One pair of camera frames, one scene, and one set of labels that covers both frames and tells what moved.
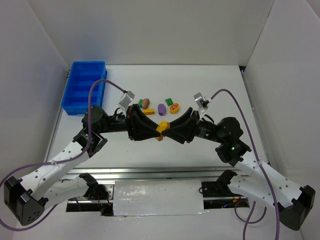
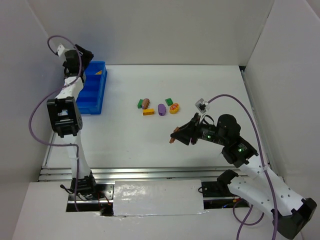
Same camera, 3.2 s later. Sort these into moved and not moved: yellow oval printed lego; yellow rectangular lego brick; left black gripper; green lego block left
Moved: left black gripper
Not moved: yellow oval printed lego; yellow rectangular lego brick; green lego block left
